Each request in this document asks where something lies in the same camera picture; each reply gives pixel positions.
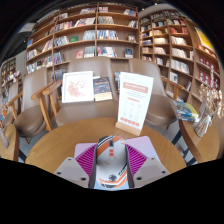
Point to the white sign on wooden base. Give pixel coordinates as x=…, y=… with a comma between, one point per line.
x=133, y=100

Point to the colourful stack of books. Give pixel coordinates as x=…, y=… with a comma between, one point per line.
x=186, y=111

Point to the flat stack of books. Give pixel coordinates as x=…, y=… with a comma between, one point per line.
x=117, y=80

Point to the distant wooden book shelf unit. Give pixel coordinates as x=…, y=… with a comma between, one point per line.
x=10, y=73

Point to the curved wooden book shelf unit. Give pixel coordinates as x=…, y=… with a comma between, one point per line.
x=176, y=43

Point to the white framed floral picture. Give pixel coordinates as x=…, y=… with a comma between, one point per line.
x=77, y=87

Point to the glass vase with pink flowers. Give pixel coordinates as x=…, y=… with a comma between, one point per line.
x=3, y=140

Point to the dark cover book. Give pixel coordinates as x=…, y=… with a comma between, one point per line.
x=102, y=88

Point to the white orange patterned computer mouse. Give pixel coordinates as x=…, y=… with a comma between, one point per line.
x=111, y=156

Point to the white ceiling air unit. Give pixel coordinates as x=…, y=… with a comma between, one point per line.
x=26, y=27

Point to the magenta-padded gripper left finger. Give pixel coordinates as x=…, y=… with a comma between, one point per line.
x=68, y=170

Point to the large wooden book shelf unit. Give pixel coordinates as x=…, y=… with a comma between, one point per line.
x=83, y=36

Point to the round wooden side table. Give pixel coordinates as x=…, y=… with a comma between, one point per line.
x=8, y=145
x=200, y=145

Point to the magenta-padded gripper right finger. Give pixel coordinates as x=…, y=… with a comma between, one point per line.
x=153, y=170

